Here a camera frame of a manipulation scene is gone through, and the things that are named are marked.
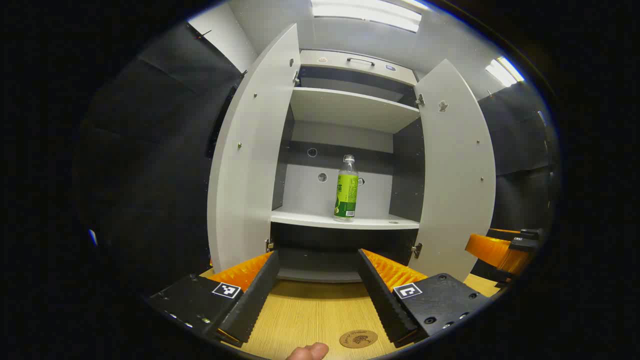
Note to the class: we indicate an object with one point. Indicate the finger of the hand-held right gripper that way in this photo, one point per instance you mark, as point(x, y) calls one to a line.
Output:
point(495, 250)

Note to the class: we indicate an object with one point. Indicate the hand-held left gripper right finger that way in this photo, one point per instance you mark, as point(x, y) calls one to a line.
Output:
point(382, 295)

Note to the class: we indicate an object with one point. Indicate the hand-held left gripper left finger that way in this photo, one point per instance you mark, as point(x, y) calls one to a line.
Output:
point(255, 295)

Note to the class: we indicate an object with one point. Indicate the round cork coaster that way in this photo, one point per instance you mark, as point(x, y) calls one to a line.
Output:
point(358, 339)

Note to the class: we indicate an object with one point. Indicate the grey cabinet door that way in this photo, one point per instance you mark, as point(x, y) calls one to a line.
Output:
point(457, 170)
point(250, 165)

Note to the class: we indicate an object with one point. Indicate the green label plastic bottle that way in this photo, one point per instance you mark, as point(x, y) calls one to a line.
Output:
point(346, 192)

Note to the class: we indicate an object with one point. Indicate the grey cabinet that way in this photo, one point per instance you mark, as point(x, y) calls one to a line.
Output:
point(310, 192)

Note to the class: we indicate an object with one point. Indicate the metal door hinge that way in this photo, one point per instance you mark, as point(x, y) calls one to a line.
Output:
point(269, 245)
point(417, 250)
point(296, 78)
point(420, 100)

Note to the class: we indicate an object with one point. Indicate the grey cabinet shelf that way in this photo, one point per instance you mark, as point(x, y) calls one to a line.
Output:
point(350, 107)
point(310, 219)

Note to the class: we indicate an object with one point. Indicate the grey cabinet drawer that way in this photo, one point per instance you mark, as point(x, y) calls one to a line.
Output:
point(330, 67)

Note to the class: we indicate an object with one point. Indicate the ceiling light panel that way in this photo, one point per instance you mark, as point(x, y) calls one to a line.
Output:
point(505, 72)
point(365, 12)

